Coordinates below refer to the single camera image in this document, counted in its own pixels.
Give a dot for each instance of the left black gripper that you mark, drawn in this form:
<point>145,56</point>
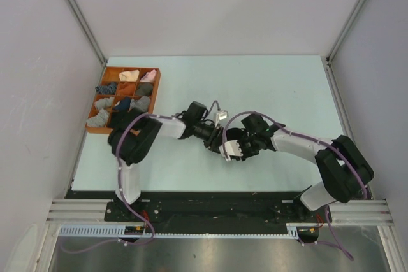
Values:
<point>214,139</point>

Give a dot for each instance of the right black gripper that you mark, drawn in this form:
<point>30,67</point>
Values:
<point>245,155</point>

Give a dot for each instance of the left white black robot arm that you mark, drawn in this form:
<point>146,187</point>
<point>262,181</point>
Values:
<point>134,134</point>

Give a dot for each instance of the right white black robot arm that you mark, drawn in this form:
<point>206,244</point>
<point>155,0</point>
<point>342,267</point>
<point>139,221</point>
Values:
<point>343,169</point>

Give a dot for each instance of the grey striped rolled cloth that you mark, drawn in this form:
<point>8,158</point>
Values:
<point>142,104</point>

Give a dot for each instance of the dark grey rolled cloth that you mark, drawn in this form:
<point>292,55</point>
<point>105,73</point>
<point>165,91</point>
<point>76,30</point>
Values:
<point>144,89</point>

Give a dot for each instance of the pink white rolled cloth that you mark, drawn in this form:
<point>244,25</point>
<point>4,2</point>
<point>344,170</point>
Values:
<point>149,76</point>

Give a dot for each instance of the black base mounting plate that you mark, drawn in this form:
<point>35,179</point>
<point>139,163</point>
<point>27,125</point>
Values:
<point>218,212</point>

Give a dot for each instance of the navy blue rolled cloth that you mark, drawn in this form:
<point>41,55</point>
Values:
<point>123,105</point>

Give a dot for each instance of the orange rolled cloth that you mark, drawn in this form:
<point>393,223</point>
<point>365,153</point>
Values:
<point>126,89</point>

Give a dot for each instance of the orange wooden divided tray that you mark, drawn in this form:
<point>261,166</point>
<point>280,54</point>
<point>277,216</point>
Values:
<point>111,74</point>

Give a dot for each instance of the cream rolled cloth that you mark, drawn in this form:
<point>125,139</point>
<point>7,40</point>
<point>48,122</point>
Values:
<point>129,76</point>

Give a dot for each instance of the navy striped rolled cloth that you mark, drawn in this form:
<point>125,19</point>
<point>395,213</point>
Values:
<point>107,89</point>

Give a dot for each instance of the grey striped corner cloth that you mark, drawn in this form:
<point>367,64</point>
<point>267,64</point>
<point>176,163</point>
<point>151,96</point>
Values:
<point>98,120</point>

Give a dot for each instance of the light grey rolled cloth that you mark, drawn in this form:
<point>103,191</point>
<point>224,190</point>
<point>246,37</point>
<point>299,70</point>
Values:
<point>103,103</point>

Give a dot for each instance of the aluminium frame rail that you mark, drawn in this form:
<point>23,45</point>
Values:
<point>355,212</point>

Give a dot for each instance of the white slotted cable duct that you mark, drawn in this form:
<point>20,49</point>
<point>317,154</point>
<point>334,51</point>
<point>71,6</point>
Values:
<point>131,231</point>

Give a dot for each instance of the right aluminium corner post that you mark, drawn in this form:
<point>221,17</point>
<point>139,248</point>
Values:
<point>344,32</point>

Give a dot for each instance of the aluminium corner post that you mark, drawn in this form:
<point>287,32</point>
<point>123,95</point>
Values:
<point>344,32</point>
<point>86,30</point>

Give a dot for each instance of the left aluminium corner post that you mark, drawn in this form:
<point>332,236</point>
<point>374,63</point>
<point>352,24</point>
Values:
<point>86,30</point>

